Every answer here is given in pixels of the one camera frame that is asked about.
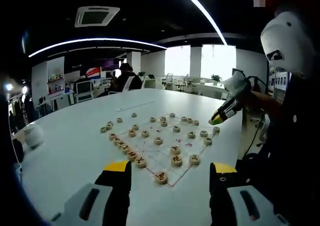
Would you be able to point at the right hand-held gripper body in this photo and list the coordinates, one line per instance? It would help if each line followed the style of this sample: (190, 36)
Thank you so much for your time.
(237, 84)

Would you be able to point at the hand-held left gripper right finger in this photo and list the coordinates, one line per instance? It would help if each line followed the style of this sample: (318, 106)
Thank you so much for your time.
(222, 183)

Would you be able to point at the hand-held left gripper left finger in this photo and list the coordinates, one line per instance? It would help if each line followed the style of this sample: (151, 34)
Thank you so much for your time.
(115, 183)

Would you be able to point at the red-marked round chess piece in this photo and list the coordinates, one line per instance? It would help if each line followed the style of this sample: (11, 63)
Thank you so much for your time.
(160, 177)

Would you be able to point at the group of wooden chess pieces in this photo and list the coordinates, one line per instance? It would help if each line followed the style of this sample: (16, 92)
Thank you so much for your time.
(176, 160)

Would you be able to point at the white red-lined chessboard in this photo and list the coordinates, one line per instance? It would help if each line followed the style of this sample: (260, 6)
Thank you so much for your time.
(160, 148)

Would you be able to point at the small potted plant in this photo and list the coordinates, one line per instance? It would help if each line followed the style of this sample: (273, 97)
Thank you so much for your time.
(141, 74)
(216, 78)

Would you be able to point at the white worn device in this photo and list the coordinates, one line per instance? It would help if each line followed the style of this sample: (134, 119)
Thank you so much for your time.
(285, 41)

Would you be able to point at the white office cabinet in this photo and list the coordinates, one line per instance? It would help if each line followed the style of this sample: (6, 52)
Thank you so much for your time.
(153, 83)

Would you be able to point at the curved ceiling light strip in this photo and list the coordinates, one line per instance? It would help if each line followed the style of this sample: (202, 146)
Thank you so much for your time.
(207, 13)
(100, 39)

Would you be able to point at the white round pot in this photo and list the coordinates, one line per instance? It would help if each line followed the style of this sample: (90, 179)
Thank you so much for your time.
(33, 136)

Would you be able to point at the white mesh office chair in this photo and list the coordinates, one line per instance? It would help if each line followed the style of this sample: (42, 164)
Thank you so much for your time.
(84, 89)

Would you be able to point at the white laptop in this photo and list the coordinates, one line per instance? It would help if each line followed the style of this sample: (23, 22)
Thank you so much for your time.
(17, 171)

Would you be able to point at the black round pouch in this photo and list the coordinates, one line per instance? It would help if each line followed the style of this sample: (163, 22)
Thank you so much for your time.
(18, 149)

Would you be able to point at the white display shelf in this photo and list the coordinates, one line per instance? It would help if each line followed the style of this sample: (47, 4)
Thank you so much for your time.
(55, 76)

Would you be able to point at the ceiling air conditioner vent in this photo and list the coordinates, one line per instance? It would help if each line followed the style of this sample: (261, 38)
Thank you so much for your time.
(96, 16)

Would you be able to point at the blue wall notice board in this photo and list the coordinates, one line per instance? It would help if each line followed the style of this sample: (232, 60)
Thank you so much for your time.
(278, 77)

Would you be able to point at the purple wall screen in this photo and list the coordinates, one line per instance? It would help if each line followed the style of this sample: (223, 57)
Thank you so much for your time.
(110, 64)

